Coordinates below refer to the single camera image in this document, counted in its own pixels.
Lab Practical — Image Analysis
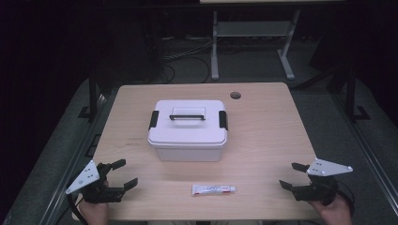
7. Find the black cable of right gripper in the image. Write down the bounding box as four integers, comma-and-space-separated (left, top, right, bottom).
336, 179, 357, 218

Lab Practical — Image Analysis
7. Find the aluminium frame rail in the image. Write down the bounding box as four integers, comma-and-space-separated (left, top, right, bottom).
38, 92, 118, 225
332, 92, 398, 209

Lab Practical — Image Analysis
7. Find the black frame post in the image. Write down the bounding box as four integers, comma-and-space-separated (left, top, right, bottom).
77, 73, 108, 122
327, 64, 372, 124

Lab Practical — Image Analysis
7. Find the bundle of floor cables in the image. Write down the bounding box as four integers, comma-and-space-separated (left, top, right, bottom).
160, 36, 214, 84

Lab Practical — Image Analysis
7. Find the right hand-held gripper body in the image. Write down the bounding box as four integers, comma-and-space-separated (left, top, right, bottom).
292, 157, 354, 206

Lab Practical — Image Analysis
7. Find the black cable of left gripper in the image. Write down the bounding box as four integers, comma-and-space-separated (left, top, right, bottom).
66, 191, 90, 225

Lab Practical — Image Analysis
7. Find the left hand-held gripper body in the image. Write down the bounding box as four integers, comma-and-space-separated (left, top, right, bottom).
65, 159, 126, 204

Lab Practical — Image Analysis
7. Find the person's right hand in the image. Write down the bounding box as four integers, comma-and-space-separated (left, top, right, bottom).
308, 190, 354, 225

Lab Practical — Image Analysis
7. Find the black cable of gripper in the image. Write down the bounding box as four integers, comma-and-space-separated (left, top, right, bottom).
66, 191, 90, 225
336, 179, 357, 218

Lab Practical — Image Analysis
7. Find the person's left hand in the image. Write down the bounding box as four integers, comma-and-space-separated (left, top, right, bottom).
77, 181, 111, 225

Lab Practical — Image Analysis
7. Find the white ointment tube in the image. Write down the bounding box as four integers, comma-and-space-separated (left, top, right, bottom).
191, 183, 237, 197

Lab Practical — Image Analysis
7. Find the white lid with black latches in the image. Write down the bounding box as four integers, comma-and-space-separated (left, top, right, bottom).
146, 99, 229, 150

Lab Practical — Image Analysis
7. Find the grey metal stand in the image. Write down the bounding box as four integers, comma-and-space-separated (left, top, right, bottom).
210, 8, 302, 82

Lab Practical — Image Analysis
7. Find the white plastic storage box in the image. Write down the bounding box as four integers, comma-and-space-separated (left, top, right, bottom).
154, 143, 224, 163

